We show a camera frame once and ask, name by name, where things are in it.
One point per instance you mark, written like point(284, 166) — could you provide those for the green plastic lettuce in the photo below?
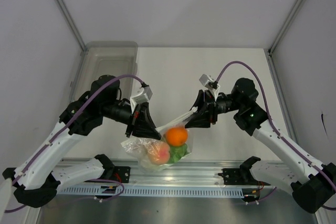
point(178, 153)

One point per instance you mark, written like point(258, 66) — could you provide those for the white slotted cable duct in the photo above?
point(154, 191)

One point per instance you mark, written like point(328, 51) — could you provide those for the peach fruit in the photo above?
point(158, 153)

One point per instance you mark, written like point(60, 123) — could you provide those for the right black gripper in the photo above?
point(202, 118)

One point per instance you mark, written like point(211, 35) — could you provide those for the right aluminium frame post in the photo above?
point(290, 18)

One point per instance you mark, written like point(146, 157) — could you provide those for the aluminium frame post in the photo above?
point(71, 23)
point(290, 18)

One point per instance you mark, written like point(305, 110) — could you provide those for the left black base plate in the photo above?
point(118, 173)

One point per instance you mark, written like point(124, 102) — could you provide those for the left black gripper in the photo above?
point(141, 123)

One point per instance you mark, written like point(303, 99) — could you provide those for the clear plastic container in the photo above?
point(113, 58)

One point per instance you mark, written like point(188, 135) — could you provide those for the orange fruit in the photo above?
point(176, 136)

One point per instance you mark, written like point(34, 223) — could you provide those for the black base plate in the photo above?
point(237, 176)
point(118, 173)

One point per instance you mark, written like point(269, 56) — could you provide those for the left aluminium frame post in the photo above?
point(71, 23)

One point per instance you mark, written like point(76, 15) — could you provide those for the clear zip top bag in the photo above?
point(137, 147)

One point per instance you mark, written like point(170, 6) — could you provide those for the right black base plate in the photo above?
point(237, 176)

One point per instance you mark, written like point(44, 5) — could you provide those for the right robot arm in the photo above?
point(308, 180)

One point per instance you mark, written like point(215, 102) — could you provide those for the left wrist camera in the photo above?
point(143, 95)

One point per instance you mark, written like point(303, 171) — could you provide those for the aluminium mounting rail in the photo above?
point(182, 174)

